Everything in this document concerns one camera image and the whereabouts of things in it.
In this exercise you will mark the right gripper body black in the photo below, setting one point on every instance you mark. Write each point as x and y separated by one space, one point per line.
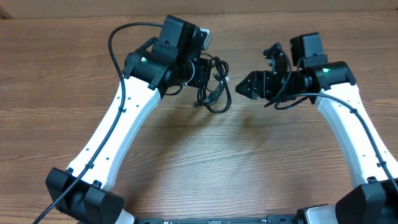
279 86

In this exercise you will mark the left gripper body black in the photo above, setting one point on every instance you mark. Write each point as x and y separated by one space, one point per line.
199 78

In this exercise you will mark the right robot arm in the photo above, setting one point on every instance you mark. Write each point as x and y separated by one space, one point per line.
307 74

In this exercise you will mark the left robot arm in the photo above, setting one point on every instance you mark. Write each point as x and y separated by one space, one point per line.
83 190

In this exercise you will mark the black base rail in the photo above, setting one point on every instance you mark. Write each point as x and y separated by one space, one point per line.
214 221

